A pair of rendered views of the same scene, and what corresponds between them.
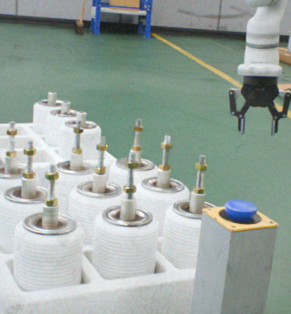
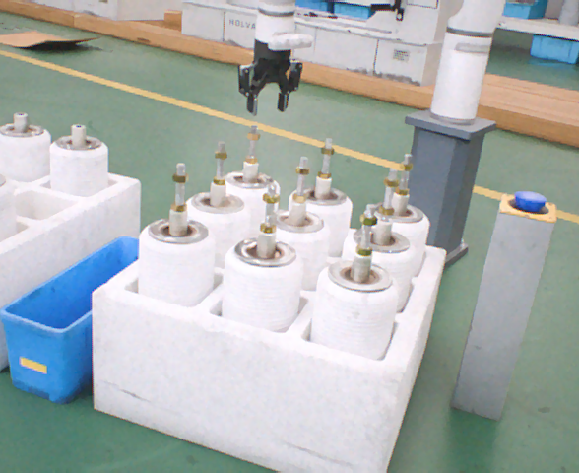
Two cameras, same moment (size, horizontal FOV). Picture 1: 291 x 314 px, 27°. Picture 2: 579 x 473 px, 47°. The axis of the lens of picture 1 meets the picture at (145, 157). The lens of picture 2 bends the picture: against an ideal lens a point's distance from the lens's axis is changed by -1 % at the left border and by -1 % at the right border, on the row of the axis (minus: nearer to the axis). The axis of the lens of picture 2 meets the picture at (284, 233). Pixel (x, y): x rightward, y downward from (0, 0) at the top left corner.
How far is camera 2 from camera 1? 0.79 m
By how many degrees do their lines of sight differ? 44
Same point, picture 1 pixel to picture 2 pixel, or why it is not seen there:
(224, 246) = (543, 237)
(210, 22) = not seen: outside the picture
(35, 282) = (376, 345)
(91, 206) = (316, 242)
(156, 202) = (339, 217)
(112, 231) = (397, 261)
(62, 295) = (410, 345)
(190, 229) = (418, 234)
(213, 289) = (522, 281)
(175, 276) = (428, 285)
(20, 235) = (359, 300)
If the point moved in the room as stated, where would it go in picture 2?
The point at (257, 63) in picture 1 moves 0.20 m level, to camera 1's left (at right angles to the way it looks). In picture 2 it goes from (283, 33) to (197, 35)
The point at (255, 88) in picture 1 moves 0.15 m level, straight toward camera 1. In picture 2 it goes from (270, 62) to (315, 78)
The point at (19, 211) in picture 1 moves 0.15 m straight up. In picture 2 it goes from (290, 276) to (305, 152)
